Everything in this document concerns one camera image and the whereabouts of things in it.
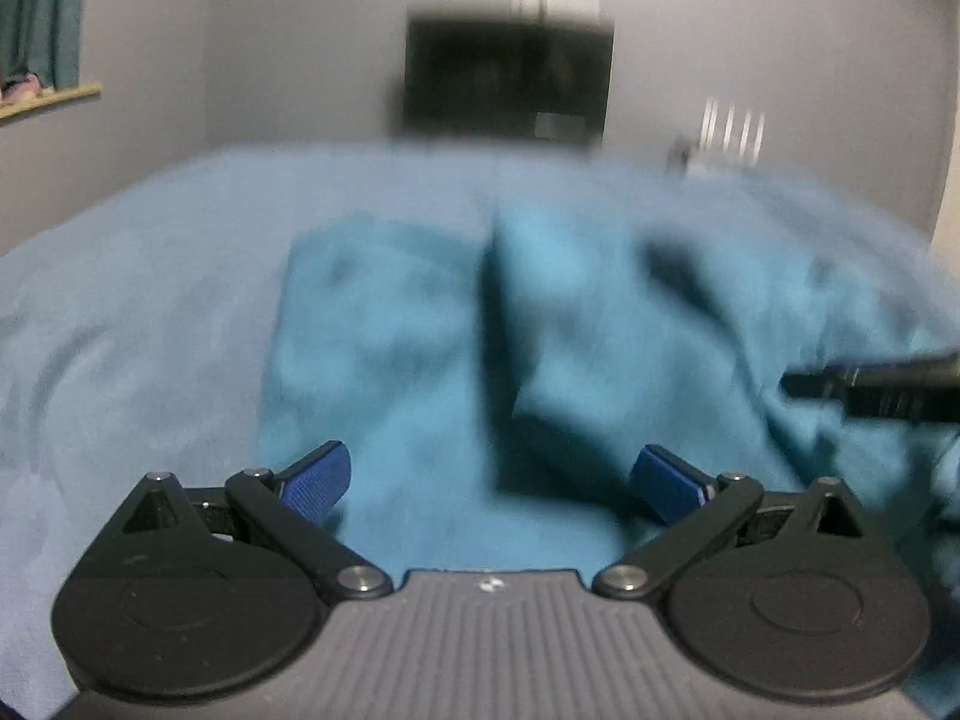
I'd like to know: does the teal zip-up fleece jacket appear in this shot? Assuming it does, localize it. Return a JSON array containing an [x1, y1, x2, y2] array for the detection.
[[257, 202, 960, 702]]

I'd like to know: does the white router with antennas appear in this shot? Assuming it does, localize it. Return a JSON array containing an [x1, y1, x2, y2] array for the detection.
[[666, 99, 767, 177]]

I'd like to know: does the blue bed sheet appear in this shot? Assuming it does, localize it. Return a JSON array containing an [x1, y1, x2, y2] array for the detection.
[[0, 136, 960, 720]]

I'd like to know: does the wooden window sill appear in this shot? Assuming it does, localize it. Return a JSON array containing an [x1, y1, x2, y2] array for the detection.
[[0, 82, 103, 121]]

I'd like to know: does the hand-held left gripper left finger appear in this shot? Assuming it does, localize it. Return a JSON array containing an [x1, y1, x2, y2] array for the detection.
[[116, 441, 395, 604]]

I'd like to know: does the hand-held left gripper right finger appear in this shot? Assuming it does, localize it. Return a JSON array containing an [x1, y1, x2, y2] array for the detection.
[[591, 444, 871, 604]]

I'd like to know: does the teal curtain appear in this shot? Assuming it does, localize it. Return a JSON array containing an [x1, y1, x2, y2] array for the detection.
[[0, 0, 92, 91]]

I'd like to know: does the black television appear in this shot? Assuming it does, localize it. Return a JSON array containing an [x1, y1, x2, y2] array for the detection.
[[401, 9, 617, 149]]

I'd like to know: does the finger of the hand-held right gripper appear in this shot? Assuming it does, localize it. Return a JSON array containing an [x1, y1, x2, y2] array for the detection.
[[780, 349, 960, 427]]

